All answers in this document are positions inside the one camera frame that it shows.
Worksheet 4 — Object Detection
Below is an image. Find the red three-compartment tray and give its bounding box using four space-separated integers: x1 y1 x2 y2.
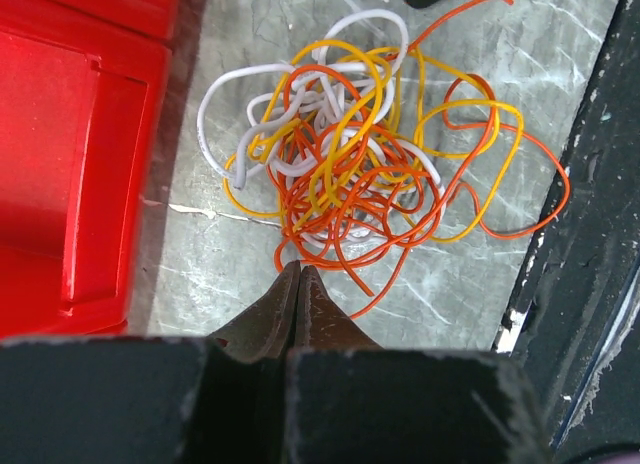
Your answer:
1 0 184 338

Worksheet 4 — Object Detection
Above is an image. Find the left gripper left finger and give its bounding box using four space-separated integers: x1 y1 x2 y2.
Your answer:
208 261 300 360

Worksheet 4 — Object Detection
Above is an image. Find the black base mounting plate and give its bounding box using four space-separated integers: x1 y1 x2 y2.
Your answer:
493 0 639 463

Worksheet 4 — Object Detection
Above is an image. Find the yellow wire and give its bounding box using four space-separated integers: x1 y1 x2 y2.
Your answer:
222 39 525 243

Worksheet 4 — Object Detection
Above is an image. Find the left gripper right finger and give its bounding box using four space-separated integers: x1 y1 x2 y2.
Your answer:
294 266 381 350

